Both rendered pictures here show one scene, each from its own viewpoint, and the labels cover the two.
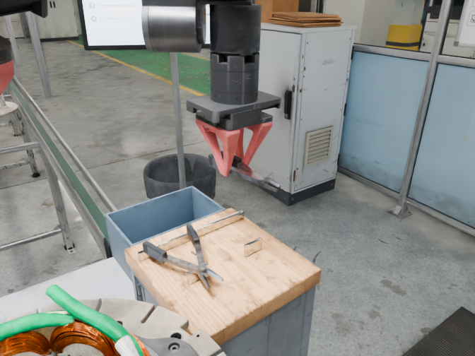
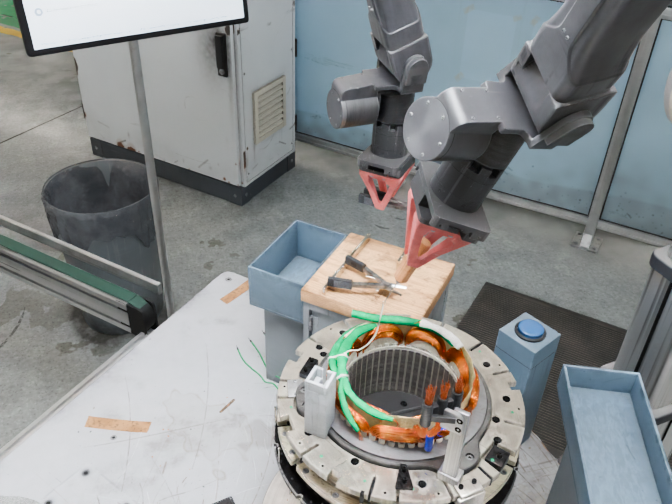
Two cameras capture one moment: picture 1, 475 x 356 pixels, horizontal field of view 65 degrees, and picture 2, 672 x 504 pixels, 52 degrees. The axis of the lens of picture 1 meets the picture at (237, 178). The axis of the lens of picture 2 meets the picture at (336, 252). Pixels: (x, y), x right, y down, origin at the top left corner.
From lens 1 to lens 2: 73 cm
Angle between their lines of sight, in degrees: 25
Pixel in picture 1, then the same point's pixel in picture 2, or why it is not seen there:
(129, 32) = (90, 25)
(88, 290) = (172, 359)
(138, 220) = (266, 265)
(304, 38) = not seen: outside the picture
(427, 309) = (453, 294)
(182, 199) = (291, 235)
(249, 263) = not seen: hidden behind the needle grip
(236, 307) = (420, 303)
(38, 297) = (122, 382)
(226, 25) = (398, 107)
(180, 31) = (368, 115)
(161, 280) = (354, 302)
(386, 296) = not seen: hidden behind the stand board
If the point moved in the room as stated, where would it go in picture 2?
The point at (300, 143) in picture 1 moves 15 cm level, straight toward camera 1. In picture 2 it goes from (246, 110) to (252, 125)
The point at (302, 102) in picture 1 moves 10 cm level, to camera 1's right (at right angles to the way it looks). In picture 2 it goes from (243, 48) to (265, 45)
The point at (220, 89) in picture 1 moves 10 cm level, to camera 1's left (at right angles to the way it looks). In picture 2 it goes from (389, 148) to (329, 161)
